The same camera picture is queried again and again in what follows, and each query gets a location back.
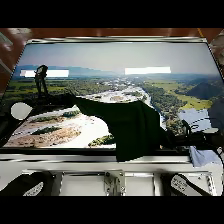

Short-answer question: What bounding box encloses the dark green garment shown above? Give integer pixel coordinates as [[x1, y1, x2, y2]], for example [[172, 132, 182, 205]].
[[65, 92, 172, 163]]

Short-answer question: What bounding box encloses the light blue garment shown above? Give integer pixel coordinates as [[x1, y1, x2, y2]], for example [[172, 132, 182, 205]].
[[177, 108, 224, 169]]

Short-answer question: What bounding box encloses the silver frame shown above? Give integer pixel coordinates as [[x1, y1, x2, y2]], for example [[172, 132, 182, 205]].
[[0, 152, 224, 197]]

